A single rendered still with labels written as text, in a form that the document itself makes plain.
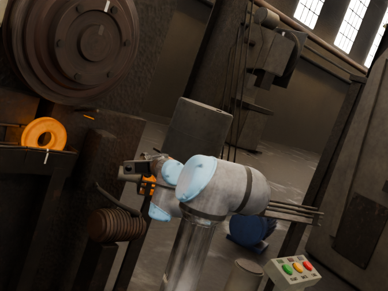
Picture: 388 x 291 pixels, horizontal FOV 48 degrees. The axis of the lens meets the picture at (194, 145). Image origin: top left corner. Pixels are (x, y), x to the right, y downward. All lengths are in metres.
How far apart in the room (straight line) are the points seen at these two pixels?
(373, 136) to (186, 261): 2.89
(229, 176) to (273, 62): 8.47
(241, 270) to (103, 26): 0.99
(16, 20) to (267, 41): 8.16
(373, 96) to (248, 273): 2.45
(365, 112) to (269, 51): 5.64
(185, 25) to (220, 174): 9.18
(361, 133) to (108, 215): 2.56
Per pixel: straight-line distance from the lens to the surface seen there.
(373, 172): 3.71
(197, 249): 1.05
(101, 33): 1.48
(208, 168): 0.99
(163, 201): 1.37
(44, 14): 1.46
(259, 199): 1.04
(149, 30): 1.91
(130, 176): 1.75
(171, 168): 1.34
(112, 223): 1.71
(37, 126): 1.59
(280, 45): 9.47
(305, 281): 1.68
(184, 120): 4.20
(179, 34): 10.03
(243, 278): 1.71
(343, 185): 3.82
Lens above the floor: 1.12
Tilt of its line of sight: 9 degrees down
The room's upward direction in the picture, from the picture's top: 20 degrees clockwise
